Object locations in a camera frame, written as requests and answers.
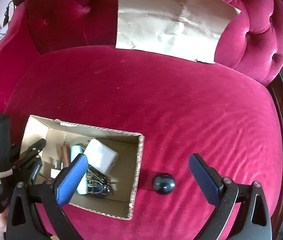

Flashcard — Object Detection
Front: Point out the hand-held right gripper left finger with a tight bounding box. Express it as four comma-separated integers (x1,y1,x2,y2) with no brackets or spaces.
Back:
5,154,89,240

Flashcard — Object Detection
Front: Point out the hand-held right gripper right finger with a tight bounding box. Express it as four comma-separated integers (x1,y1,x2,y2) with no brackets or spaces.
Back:
188,153,272,240

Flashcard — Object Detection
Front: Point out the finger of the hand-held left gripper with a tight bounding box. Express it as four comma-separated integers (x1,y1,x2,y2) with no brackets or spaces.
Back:
19,138,47,167

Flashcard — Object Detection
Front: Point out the small white charger plug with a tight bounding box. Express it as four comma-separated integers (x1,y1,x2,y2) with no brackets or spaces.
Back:
50,160,63,180

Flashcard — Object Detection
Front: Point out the brown lipstick tube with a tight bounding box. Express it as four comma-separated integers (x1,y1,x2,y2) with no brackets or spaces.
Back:
61,145,72,168

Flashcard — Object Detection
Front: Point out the metal chain keychain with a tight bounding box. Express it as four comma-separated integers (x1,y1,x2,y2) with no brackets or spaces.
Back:
87,165,118,195

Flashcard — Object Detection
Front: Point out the white cylindrical tube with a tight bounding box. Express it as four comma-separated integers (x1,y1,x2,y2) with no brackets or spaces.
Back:
71,144,88,195

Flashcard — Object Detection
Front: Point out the blue key fob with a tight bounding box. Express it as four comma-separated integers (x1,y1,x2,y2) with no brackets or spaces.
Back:
92,184,107,199

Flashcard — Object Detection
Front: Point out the large white charger plug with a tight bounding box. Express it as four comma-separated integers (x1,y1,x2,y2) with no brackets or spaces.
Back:
84,139,119,175

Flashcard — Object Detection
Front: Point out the dark glossy ball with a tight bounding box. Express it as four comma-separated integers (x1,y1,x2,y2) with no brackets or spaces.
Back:
152,172,176,195

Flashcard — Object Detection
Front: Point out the cardboard box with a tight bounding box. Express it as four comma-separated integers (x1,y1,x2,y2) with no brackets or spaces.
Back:
20,115,145,220

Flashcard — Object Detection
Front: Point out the red velvet tufted sofa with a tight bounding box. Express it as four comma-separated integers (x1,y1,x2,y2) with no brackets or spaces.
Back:
0,0,283,240

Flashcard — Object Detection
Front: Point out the black power adapter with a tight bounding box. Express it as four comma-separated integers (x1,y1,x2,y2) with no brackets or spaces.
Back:
3,0,16,27

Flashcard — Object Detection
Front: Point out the creased brown paper sheet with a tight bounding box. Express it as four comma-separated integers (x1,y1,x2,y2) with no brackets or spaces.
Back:
115,0,242,64

